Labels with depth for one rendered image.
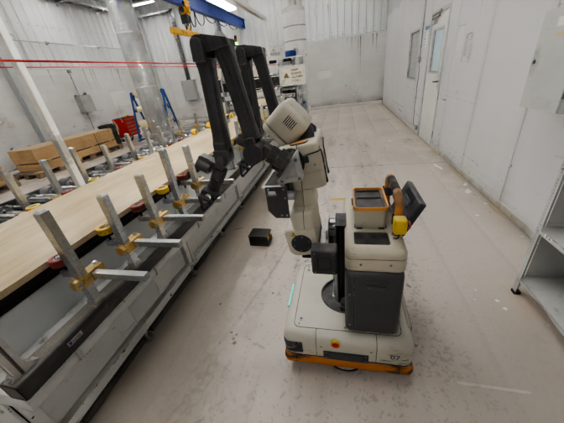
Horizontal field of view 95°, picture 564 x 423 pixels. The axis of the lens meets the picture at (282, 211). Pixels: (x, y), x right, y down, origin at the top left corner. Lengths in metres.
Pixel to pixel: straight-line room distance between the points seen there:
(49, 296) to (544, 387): 2.36
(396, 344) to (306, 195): 0.84
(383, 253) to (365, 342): 0.54
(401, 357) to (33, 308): 1.67
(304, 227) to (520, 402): 1.30
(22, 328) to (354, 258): 1.39
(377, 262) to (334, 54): 10.92
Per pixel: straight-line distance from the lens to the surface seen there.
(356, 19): 11.83
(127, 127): 11.11
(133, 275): 1.24
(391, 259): 1.16
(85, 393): 1.91
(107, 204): 1.43
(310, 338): 1.51
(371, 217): 1.23
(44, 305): 1.58
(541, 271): 2.38
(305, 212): 1.22
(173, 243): 1.39
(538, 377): 2.01
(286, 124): 1.10
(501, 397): 1.86
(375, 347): 1.51
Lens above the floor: 1.48
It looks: 28 degrees down
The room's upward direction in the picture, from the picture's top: 8 degrees counter-clockwise
